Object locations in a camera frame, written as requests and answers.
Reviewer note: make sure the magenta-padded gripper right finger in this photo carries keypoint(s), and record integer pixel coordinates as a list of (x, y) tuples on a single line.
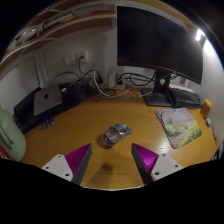
[(165, 164)]

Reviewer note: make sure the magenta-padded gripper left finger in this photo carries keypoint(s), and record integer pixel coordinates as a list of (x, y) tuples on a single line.
[(60, 165)]

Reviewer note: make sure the transparent grey computer mouse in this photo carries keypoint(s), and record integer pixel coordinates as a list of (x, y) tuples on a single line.
[(116, 134)]

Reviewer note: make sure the cherry blossom print mouse pad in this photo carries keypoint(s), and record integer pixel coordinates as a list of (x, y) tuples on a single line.
[(178, 127)]

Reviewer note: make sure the black desktop stand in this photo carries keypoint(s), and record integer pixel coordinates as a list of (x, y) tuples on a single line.
[(26, 118)]

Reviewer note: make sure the small grey rounded case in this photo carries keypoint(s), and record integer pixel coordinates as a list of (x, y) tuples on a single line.
[(208, 122)]

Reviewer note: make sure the silver mini computer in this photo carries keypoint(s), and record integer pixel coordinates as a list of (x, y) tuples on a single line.
[(47, 100)]

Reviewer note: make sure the orange bottle with yellow cap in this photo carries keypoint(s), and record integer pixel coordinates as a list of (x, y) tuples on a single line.
[(205, 109)]

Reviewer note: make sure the black computer keyboard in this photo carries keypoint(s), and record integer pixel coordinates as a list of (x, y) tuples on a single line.
[(186, 96)]

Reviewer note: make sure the white power strip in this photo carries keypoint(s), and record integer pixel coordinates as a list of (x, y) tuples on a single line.
[(113, 82)]

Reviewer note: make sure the black computer monitor with stand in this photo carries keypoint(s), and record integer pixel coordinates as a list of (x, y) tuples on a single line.
[(156, 40)]

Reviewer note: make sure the bright lamp bar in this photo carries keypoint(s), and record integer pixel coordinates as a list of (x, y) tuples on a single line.
[(199, 34)]

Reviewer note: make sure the small grey metal bracket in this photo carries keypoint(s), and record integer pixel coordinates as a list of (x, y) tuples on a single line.
[(48, 123)]

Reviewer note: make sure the white wall socket plate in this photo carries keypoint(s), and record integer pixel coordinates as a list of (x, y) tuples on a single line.
[(69, 59), (81, 56)]

